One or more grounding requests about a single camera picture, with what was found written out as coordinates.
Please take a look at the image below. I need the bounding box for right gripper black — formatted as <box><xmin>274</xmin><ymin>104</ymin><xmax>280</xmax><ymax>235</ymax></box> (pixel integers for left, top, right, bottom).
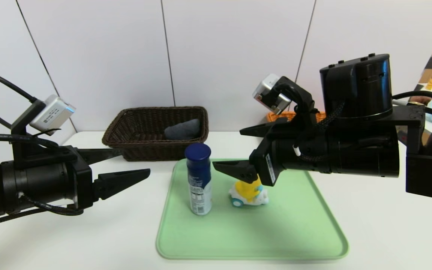
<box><xmin>212</xmin><ymin>117</ymin><xmax>330</xmax><ymax>187</ymax></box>

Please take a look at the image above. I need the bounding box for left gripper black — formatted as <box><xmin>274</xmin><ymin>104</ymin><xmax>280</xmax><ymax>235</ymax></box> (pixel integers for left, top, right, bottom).
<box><xmin>24</xmin><ymin>145</ymin><xmax>151</xmax><ymax>210</ymax></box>

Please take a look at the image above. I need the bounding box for yellow duck toy car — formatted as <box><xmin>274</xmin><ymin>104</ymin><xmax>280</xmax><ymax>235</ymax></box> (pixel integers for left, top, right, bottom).
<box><xmin>229</xmin><ymin>178</ymin><xmax>269</xmax><ymax>207</ymax></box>

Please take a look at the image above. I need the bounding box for blue capped white bottle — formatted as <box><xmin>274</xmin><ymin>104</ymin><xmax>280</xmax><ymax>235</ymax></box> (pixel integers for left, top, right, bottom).
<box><xmin>184</xmin><ymin>143</ymin><xmax>213</xmax><ymax>216</ymax></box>

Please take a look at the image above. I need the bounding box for dark grey towel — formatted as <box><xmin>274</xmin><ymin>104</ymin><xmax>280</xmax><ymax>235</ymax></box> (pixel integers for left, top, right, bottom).
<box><xmin>164</xmin><ymin>119</ymin><xmax>202</xmax><ymax>141</ymax></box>

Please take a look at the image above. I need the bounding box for dark brown wicker basket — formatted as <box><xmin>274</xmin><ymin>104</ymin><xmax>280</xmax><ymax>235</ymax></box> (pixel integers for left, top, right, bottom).
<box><xmin>102</xmin><ymin>106</ymin><xmax>209</xmax><ymax>162</ymax></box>

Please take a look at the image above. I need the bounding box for orange wicker basket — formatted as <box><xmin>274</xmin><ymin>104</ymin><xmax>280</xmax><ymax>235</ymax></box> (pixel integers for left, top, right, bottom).
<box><xmin>267</xmin><ymin>111</ymin><xmax>327</xmax><ymax>123</ymax></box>

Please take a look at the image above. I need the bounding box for light green plastic tray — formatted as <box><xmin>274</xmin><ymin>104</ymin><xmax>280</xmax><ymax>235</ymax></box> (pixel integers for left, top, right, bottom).
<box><xmin>156</xmin><ymin>158</ymin><xmax>349</xmax><ymax>260</ymax></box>

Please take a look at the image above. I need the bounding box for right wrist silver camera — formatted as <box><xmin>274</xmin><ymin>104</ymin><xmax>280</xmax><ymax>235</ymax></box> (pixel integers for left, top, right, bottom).
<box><xmin>253</xmin><ymin>73</ymin><xmax>293</xmax><ymax>115</ymax></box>

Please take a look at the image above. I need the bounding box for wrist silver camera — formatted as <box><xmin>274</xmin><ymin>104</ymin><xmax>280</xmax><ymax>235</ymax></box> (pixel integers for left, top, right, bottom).
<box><xmin>30</xmin><ymin>94</ymin><xmax>77</xmax><ymax>136</ymax></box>
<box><xmin>253</xmin><ymin>73</ymin><xmax>293</xmax><ymax>115</ymax></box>

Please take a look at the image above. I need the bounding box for right camera black bracket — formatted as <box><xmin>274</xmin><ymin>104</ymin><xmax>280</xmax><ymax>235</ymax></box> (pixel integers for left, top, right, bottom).
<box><xmin>274</xmin><ymin>76</ymin><xmax>318</xmax><ymax>126</ymax></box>

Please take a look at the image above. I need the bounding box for camera black bracket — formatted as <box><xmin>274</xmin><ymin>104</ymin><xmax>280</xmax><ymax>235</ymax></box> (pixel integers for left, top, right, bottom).
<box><xmin>12</xmin><ymin>99</ymin><xmax>48</xmax><ymax>158</ymax></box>
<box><xmin>274</xmin><ymin>76</ymin><xmax>318</xmax><ymax>126</ymax></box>

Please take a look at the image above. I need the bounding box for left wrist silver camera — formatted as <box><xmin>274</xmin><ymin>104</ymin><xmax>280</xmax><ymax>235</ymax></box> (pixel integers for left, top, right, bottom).
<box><xmin>30</xmin><ymin>94</ymin><xmax>77</xmax><ymax>136</ymax></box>

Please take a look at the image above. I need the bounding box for left camera black bracket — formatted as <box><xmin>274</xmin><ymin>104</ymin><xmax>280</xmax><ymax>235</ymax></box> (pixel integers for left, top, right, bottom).
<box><xmin>12</xmin><ymin>99</ymin><xmax>48</xmax><ymax>158</ymax></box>

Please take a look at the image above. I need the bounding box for left camera black cable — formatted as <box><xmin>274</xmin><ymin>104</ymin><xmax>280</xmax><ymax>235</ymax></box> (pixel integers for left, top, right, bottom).
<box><xmin>0</xmin><ymin>69</ymin><xmax>38</xmax><ymax>104</ymax></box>

